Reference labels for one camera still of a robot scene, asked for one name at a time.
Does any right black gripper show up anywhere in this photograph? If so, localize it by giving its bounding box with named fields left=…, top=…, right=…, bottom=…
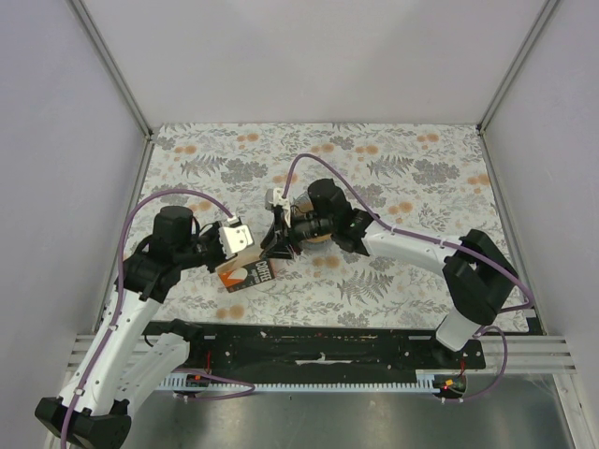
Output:
left=261, top=209, right=335, bottom=262

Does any orange black coffee filter box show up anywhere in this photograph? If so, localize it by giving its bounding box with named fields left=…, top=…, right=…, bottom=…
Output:
left=216, top=247, right=275, bottom=293

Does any tan wooden dripper collar ring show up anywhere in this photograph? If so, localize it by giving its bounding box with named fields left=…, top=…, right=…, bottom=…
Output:
left=294, top=196, right=333, bottom=247

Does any clear glass coffee server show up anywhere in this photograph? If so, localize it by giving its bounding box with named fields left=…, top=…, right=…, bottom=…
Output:
left=291, top=192, right=332, bottom=253

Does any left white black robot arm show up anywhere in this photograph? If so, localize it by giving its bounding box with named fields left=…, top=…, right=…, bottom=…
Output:
left=35, top=206, right=254, bottom=448

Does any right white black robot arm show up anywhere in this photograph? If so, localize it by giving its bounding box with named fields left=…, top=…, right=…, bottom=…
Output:
left=260, top=179, right=518, bottom=369

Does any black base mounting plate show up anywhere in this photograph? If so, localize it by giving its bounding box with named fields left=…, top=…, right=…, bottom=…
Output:
left=143, top=320, right=486, bottom=379

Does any floral patterned table mat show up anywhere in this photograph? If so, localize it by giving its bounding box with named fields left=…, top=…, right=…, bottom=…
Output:
left=126, top=123, right=507, bottom=328

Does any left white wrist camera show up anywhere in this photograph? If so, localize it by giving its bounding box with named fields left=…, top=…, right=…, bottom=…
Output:
left=218, top=216, right=255, bottom=259

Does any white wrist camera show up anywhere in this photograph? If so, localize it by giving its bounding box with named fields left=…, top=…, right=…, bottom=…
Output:
left=265, top=187, right=291, bottom=217
left=218, top=216, right=255, bottom=259

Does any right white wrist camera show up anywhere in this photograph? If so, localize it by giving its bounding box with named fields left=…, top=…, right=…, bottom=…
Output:
left=265, top=187, right=291, bottom=217

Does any white slotted cable duct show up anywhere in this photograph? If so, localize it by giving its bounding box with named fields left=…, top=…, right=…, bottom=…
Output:
left=156, top=373, right=465, bottom=394

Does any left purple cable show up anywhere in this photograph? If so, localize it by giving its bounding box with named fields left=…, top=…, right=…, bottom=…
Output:
left=60, top=189, right=256, bottom=445

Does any purple cable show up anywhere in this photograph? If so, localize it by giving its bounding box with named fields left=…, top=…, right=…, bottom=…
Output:
left=284, top=153, right=534, bottom=404
left=60, top=189, right=256, bottom=445

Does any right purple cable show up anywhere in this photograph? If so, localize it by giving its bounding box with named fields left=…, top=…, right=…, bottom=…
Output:
left=284, top=153, right=534, bottom=404

